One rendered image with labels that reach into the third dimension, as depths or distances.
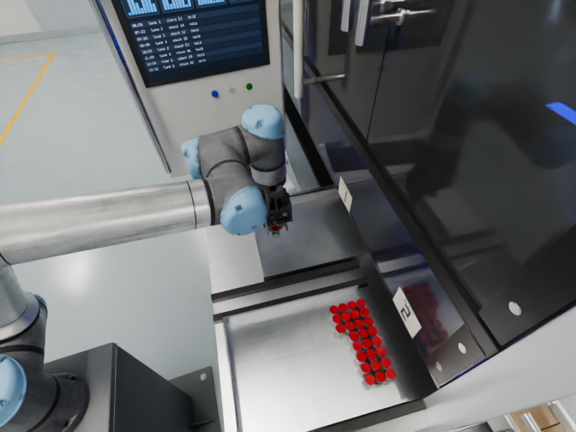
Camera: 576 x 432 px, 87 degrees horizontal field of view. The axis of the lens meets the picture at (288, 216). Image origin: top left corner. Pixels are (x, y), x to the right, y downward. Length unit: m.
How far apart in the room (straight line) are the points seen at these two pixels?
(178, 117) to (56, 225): 0.76
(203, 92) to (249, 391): 0.88
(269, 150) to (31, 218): 0.36
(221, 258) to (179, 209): 0.47
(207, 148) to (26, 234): 0.28
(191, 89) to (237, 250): 0.54
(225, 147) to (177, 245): 1.61
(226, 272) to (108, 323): 1.23
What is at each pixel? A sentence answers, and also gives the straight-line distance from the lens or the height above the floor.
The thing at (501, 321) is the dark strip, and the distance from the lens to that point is 0.47.
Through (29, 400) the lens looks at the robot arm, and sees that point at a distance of 0.85.
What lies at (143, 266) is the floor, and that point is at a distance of 2.12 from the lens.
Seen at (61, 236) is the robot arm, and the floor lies 1.33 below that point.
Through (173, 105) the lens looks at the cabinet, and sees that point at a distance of 1.13.
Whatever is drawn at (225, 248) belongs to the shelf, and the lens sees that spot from 0.92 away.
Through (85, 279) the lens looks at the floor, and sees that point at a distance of 2.25.
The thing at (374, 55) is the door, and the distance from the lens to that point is 0.64.
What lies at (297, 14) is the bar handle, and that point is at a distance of 0.83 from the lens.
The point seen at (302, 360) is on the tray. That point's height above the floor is 0.88.
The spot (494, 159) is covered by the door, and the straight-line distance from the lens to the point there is 0.42.
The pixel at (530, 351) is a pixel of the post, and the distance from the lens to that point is 0.45.
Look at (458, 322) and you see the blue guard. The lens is 0.54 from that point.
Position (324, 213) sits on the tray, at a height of 0.88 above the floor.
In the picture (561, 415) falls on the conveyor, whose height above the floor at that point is 0.97.
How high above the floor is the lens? 1.62
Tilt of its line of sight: 50 degrees down
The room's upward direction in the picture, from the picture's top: 3 degrees counter-clockwise
